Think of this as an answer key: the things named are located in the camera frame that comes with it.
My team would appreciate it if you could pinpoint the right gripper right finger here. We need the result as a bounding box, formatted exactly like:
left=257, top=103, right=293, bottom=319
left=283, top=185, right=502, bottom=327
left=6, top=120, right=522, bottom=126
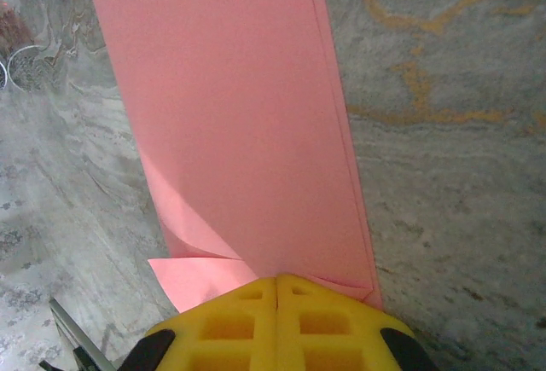
left=276, top=273, right=440, bottom=371

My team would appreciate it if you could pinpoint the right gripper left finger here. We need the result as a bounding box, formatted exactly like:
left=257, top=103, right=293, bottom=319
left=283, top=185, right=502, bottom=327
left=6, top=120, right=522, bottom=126
left=123, top=274, right=279, bottom=371

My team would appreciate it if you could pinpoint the pink paper sheet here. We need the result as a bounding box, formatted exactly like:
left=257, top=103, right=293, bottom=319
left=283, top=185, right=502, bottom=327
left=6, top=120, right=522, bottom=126
left=92, top=0, right=385, bottom=315

